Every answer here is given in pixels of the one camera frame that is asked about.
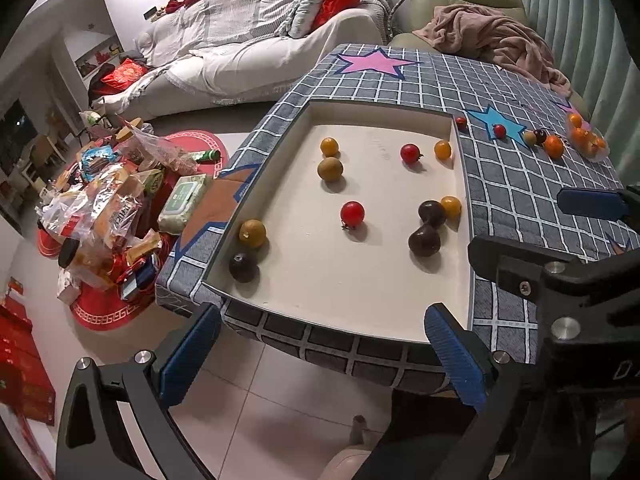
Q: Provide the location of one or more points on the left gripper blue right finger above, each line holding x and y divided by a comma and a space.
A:
465, 358

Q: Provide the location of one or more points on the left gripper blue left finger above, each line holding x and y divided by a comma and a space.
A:
184, 350

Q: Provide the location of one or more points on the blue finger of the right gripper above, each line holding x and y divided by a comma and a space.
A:
590, 203
513, 266

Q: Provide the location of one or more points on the yellow cherry tomato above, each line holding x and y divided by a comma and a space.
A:
452, 207
329, 147
252, 234

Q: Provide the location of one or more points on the large dark purple plum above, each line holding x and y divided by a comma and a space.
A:
424, 242

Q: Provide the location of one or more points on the small orange tomato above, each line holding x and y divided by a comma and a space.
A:
442, 150

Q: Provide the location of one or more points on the brown kiwi-like fruit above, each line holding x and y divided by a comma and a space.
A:
330, 169

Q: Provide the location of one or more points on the clear glass fruit bowl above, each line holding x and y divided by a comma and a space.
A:
591, 152

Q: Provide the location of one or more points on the front mandarin in bowl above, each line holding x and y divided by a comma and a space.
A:
579, 138

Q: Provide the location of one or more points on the large orange mandarin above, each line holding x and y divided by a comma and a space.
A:
554, 146

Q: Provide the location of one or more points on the top mandarin in bowl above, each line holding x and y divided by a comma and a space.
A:
575, 120

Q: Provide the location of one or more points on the dark plum behind orange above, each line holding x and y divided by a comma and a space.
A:
541, 136

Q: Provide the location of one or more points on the red round rug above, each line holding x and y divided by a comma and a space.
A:
130, 239

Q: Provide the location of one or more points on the brown longan beside orange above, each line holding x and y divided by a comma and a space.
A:
529, 138

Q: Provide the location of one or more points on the grey grid star tablecloth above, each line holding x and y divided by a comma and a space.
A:
511, 192

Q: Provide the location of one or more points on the teal curtain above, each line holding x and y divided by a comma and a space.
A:
589, 47

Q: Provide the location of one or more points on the white tray with dark rim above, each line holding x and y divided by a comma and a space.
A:
329, 232

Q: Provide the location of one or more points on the pile of snack packets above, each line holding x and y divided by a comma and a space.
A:
100, 209

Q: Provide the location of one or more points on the wet wipes pack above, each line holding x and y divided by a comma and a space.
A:
181, 203

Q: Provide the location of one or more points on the pink blanket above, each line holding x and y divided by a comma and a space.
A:
488, 35

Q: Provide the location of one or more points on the green bottle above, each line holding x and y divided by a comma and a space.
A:
206, 157

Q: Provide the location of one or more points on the red cushion sofa end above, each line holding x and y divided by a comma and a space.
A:
111, 79

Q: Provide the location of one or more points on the white grey sofa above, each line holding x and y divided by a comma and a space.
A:
225, 52

